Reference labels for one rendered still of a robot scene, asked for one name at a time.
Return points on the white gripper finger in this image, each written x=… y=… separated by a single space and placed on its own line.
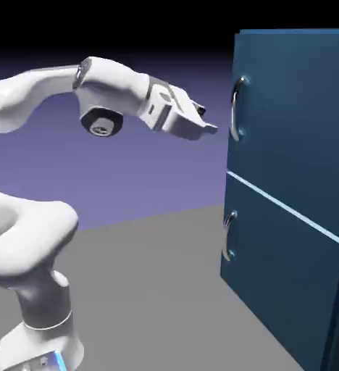
x=211 y=128
x=200 y=110

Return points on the blue cabinet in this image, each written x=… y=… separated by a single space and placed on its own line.
x=291 y=174

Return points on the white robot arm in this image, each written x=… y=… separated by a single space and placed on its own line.
x=27 y=95

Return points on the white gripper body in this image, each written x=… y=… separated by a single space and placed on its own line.
x=184 y=121

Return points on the blue cabinet door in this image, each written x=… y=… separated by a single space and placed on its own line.
x=279 y=272
x=297 y=121

